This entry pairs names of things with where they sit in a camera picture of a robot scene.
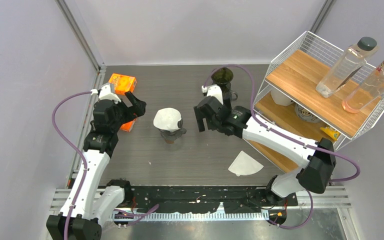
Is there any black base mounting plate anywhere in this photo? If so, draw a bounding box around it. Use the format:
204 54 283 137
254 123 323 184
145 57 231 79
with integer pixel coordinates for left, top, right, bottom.
118 185 298 214

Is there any patterned ceramic bowl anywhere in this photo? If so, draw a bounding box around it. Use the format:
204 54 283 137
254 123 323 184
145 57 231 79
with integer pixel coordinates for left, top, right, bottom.
294 103 321 124

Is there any glass carafe with leather collar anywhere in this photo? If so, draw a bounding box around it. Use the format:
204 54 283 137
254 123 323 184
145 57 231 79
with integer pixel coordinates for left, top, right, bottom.
163 138 182 152

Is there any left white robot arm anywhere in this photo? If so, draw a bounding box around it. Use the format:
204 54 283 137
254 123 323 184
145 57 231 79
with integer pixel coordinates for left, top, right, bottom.
46 89 147 240

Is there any white paper coffee filter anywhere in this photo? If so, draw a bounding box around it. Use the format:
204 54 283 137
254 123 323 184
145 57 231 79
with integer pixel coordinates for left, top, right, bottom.
153 107 182 132

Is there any orange box upper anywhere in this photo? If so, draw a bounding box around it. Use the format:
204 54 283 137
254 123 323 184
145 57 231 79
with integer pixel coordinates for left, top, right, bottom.
108 73 137 96

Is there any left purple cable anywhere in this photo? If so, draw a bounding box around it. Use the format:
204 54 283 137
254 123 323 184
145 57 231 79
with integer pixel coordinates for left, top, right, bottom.
51 91 160 240

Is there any dark green glass dripper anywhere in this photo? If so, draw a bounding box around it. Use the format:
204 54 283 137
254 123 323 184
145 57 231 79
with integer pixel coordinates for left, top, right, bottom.
211 67 234 93

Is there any white ceramic cup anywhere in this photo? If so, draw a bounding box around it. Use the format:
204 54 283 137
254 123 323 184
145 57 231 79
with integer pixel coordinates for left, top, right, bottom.
270 88 294 107

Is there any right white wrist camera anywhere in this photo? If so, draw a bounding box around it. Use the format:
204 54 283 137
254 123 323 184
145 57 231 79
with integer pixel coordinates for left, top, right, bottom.
201 84 224 105

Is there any pink liquid bottle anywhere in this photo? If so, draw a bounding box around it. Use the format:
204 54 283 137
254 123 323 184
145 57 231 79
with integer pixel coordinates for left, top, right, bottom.
341 60 384 114

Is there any white wire wooden shelf rack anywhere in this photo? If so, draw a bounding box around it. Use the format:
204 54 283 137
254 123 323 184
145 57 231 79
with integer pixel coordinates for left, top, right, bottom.
244 30 384 175

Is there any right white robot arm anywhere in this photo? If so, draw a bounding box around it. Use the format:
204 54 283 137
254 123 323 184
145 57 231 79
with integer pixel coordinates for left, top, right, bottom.
193 96 336 205

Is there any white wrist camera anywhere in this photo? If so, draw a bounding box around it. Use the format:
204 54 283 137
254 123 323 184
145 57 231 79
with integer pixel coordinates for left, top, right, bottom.
91 82 122 104
201 84 224 105

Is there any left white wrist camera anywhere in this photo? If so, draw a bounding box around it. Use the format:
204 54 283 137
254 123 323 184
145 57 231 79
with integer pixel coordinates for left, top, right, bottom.
91 82 122 104

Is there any grey glass dripper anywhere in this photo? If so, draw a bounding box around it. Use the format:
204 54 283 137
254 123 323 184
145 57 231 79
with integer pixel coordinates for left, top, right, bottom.
159 119 187 144

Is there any grey glass pitcher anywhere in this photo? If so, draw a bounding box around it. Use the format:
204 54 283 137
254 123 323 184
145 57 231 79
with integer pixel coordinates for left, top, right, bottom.
222 90 238 109

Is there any yellow snack packet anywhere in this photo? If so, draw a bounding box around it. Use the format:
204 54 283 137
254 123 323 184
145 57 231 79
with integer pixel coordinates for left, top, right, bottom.
319 125 341 142

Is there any orange razor box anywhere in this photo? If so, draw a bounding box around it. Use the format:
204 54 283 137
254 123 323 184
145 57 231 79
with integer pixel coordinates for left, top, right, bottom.
120 120 136 132

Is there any clear bottle grey cap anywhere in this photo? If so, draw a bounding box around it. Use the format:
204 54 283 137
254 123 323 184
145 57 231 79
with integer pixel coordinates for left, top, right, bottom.
315 36 379 98

